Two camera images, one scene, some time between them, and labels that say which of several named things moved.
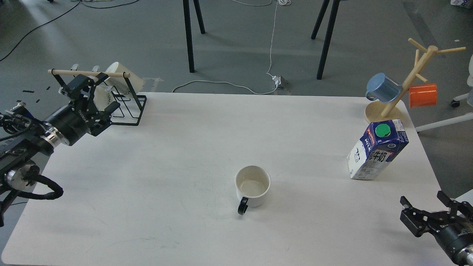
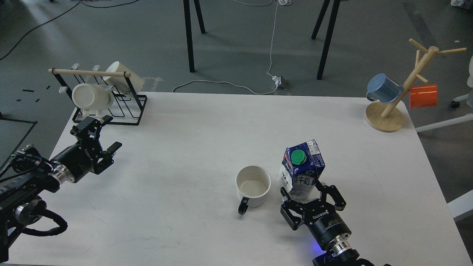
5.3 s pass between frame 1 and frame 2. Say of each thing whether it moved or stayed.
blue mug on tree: stayed
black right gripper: moved
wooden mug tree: stayed
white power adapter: stayed
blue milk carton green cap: moved
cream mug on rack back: stayed
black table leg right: stayed
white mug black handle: stayed
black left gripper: moved
